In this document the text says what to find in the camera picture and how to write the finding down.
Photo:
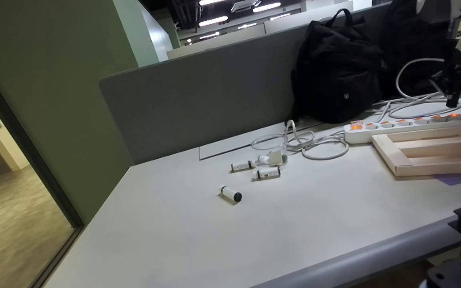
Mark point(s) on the black backpack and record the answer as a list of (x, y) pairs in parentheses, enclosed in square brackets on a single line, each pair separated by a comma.
[(337, 68)]

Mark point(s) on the purple paper sheet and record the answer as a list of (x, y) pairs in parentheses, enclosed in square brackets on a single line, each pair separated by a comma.
[(460, 179)]

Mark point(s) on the white power strip orange switches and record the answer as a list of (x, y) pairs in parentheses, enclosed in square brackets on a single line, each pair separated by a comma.
[(401, 126)]

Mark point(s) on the grey desk divider panel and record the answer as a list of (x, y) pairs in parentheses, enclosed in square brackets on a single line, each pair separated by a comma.
[(204, 89)]

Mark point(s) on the white charger plug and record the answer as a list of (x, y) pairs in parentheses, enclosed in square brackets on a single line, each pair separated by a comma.
[(274, 158)]

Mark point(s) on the large black fabric bag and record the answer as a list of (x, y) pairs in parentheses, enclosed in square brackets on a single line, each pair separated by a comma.
[(417, 32)]

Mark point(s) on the ceiling light strip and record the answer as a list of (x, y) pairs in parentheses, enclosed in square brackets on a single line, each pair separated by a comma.
[(266, 6), (214, 20)]

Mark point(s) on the light wooden frame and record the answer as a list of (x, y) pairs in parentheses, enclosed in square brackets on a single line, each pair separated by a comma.
[(428, 153)]

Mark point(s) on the white cylinder black cap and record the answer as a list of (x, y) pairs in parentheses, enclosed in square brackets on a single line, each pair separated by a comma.
[(231, 193), (268, 172), (241, 164)]

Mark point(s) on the black door frame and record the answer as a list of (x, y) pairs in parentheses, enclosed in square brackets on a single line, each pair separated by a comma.
[(28, 153)]

